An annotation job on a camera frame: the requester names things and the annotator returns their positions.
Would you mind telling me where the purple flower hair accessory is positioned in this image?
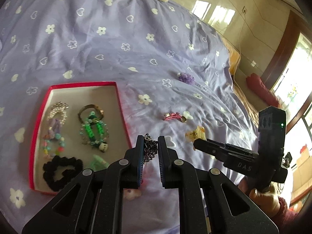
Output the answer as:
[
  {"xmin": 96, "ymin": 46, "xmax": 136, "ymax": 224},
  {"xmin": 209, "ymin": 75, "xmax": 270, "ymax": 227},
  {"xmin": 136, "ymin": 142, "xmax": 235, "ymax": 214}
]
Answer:
[{"xmin": 177, "ymin": 72, "xmax": 195, "ymax": 85}]

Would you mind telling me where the colorful bead bracelet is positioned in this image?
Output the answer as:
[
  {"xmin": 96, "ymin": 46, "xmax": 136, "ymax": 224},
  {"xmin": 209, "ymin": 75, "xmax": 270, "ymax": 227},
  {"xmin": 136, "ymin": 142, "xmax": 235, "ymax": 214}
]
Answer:
[{"xmin": 41, "ymin": 133, "xmax": 67, "ymax": 160}]

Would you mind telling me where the pink hair clip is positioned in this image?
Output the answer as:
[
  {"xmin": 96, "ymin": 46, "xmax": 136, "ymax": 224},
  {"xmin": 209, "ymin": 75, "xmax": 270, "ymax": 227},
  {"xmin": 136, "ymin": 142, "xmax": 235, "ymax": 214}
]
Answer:
[{"xmin": 163, "ymin": 113, "xmax": 187, "ymax": 123}]

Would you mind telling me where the purple bow hair clip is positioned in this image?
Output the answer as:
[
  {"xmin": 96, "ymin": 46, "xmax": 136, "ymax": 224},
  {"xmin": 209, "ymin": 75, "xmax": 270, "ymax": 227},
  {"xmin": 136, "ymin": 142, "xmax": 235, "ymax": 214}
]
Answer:
[{"xmin": 48, "ymin": 118, "xmax": 61, "ymax": 140}]

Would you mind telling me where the silver chain bracelet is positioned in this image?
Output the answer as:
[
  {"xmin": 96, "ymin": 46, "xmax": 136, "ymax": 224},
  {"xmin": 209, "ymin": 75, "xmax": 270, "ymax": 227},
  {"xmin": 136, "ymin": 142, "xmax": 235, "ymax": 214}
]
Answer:
[{"xmin": 143, "ymin": 133, "xmax": 159, "ymax": 164}]

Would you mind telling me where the right hand holding gripper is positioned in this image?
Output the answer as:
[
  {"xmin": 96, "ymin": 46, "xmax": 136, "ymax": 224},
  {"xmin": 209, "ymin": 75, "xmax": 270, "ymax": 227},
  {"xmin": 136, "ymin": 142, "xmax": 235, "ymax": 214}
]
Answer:
[{"xmin": 238, "ymin": 177, "xmax": 280, "ymax": 218}]

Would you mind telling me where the bronze bangle watch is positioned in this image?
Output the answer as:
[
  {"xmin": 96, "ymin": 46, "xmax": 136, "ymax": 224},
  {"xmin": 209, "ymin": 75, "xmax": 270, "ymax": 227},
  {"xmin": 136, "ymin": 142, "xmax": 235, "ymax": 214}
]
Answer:
[{"xmin": 78, "ymin": 104, "xmax": 104, "ymax": 125}]

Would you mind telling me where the white pearl bracelet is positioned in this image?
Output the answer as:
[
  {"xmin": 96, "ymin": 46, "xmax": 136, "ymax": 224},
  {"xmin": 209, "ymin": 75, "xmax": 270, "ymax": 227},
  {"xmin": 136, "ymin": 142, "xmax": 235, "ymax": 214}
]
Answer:
[{"xmin": 47, "ymin": 101, "xmax": 70, "ymax": 127}]

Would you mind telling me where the purple floral bed sheet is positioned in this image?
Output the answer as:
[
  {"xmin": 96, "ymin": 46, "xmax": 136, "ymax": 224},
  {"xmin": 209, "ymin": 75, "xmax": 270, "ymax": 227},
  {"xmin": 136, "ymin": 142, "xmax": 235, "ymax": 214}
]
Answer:
[{"xmin": 1, "ymin": 0, "xmax": 258, "ymax": 233}]

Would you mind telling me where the black hair scrunchie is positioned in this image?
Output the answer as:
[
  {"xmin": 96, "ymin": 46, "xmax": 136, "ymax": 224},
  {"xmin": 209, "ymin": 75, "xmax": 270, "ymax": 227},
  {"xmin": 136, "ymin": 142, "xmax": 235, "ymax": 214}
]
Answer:
[{"xmin": 43, "ymin": 155, "xmax": 83, "ymax": 192}]

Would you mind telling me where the red slipper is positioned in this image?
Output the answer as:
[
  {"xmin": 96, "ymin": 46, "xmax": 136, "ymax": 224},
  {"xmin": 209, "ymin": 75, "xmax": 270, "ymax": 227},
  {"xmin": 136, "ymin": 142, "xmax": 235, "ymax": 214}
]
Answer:
[{"xmin": 246, "ymin": 73, "xmax": 280, "ymax": 108}]

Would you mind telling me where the red jewelry box tray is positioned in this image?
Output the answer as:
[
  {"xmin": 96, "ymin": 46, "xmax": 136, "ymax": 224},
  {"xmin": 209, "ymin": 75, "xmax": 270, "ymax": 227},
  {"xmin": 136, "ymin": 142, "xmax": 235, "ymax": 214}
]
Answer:
[{"xmin": 28, "ymin": 81, "xmax": 132, "ymax": 194}]

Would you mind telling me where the yellow duck charm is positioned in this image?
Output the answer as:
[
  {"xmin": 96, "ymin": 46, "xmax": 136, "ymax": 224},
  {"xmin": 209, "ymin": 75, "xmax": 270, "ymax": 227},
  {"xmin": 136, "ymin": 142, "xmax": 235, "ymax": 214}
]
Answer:
[{"xmin": 185, "ymin": 126, "xmax": 206, "ymax": 143}]

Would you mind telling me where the green braided bracelet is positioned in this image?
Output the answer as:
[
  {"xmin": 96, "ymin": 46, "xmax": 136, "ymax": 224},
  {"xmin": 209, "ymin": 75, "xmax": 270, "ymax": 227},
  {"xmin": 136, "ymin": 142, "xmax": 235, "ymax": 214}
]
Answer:
[{"xmin": 79, "ymin": 111, "xmax": 111, "ymax": 154}]

